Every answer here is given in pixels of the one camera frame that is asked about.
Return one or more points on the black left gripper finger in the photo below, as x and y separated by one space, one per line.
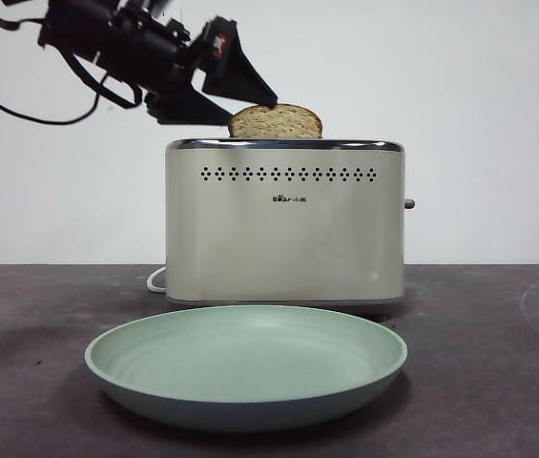
240 81
188 112

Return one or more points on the pale green round plate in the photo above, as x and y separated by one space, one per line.
250 362

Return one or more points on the toasted bread slice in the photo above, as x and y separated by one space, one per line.
278 124

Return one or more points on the cream two-slot toaster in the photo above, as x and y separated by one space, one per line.
283 238

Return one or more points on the grey toaster lever knob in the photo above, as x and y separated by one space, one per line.
410 204

